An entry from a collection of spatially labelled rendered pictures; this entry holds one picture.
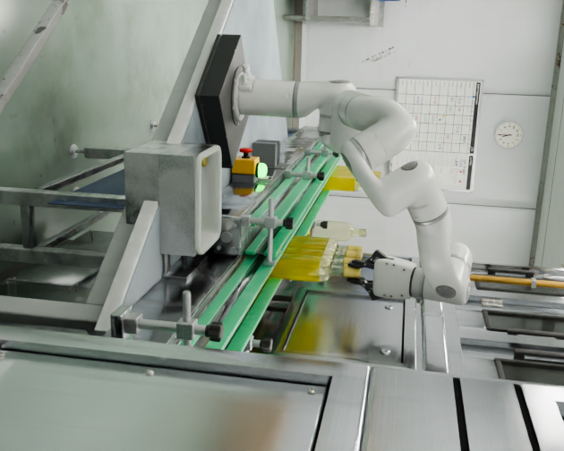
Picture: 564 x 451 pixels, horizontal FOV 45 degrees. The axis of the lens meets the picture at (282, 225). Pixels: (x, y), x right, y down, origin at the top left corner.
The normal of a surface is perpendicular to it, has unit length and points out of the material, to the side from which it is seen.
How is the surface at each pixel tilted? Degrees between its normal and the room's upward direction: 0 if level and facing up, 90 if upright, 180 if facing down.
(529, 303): 90
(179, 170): 90
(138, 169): 90
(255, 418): 90
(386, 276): 109
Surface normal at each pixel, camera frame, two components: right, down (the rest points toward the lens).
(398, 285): -0.44, 0.25
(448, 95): -0.18, 0.25
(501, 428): 0.03, -0.96
